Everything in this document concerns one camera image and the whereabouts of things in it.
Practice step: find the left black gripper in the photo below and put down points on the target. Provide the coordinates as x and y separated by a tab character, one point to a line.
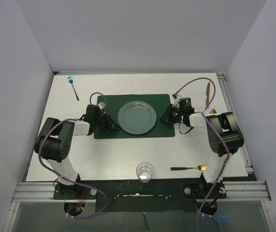
111	126

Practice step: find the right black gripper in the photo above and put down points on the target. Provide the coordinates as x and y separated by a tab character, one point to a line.
167	118

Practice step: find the dark green placemat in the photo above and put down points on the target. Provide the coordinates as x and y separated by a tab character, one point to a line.
159	102

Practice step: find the grey-blue round plate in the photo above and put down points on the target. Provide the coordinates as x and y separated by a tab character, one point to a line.
137	117

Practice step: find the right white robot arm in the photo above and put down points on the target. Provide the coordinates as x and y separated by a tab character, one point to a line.
223	133

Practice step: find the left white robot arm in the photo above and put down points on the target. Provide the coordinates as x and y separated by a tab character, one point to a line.
54	141

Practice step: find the brown knife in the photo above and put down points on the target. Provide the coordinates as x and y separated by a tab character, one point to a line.
207	95

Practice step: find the clear drinking glass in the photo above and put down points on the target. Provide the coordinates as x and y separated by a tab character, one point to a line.
145	172

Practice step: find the blue metallic fork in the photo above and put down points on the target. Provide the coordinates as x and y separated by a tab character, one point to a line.
70	80

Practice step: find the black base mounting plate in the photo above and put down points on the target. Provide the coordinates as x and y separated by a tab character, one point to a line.
134	196

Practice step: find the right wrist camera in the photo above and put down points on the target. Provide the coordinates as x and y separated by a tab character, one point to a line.
185	104

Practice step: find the gold spoon green handle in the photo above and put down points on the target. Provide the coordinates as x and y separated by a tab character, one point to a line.
213	111

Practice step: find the gold fork green handle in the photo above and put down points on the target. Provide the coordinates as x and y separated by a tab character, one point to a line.
199	167

